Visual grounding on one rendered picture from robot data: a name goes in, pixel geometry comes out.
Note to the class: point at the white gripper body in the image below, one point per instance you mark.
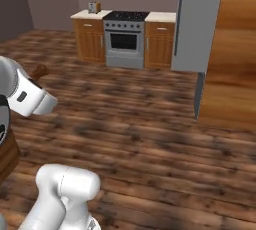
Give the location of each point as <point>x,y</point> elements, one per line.
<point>46,102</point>

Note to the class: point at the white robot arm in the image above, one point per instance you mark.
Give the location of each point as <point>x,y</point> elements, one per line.
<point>63,190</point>

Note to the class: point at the brown chicken drumstick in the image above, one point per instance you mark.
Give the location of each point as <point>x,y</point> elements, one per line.
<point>40,71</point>

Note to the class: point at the grey fridge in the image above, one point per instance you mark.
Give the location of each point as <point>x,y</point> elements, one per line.
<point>198,24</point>

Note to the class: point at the dark wooden counter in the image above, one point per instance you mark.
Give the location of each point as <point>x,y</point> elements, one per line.
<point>8,155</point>

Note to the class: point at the wooden base cupboard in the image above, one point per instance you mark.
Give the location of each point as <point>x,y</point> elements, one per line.
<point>89,40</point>
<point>159,45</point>

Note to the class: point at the silver toaster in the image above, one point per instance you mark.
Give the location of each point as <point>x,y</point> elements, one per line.
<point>94,7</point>

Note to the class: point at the silver oven with black hob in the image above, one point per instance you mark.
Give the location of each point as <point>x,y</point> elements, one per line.
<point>125,40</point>

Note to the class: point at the wooden tall side panel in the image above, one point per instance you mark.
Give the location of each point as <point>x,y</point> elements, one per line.
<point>233,57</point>

